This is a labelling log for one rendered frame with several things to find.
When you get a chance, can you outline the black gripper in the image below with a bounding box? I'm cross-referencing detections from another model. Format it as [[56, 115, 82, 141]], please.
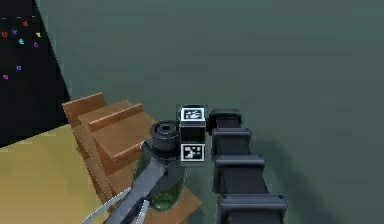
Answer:
[[103, 119, 185, 224]]

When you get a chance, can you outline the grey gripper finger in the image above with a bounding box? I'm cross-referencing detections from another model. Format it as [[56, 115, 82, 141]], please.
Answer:
[[81, 187, 132, 224]]

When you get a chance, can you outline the green vase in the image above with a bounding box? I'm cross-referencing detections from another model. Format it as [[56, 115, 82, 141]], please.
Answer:
[[133, 153, 186, 213]]

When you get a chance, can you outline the brown wooden shelf unit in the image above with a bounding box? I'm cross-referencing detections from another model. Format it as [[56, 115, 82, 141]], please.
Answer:
[[62, 92, 203, 224]]

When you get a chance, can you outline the black panel with coloured specks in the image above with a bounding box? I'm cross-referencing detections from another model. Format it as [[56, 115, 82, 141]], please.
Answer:
[[0, 0, 72, 148]]

